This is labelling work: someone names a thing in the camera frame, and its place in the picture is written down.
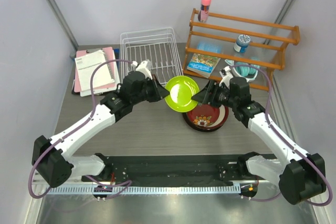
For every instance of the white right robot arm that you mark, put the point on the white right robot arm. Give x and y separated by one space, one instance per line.
299 175

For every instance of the blue paperback book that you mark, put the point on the blue paperback book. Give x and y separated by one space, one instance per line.
202 64

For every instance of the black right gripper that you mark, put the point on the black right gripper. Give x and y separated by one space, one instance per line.
203 97

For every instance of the dark blue notebook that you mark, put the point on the dark blue notebook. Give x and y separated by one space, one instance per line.
116 52

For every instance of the green plate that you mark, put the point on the green plate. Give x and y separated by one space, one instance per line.
181 89

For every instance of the dark red patterned plate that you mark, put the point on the dark red patterned plate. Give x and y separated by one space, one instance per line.
204 116

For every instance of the orange wooden shelf rack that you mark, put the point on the orange wooden shelf rack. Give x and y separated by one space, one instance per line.
225 40

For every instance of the dark red cream plate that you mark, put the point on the dark red cream plate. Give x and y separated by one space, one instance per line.
224 116

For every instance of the pink capped bottle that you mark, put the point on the pink capped bottle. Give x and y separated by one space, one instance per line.
204 12

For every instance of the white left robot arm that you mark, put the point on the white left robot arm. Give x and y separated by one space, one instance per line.
53 158

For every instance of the white slotted cable duct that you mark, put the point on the white slotted cable duct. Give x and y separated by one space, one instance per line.
87 189

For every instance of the blue lidded jar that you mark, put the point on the blue lidded jar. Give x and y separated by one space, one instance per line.
241 43

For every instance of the white manual booklet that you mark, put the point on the white manual booklet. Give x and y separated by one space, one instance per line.
86 70

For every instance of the clear blue plastic box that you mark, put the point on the clear blue plastic box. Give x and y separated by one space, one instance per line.
209 47

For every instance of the teal cat ear headphones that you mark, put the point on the teal cat ear headphones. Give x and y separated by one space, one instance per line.
248 71

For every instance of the white wire dish rack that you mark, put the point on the white wire dish rack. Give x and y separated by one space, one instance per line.
156 45

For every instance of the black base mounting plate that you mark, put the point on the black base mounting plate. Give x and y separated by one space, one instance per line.
174 171

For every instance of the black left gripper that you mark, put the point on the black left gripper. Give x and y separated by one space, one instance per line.
159 92

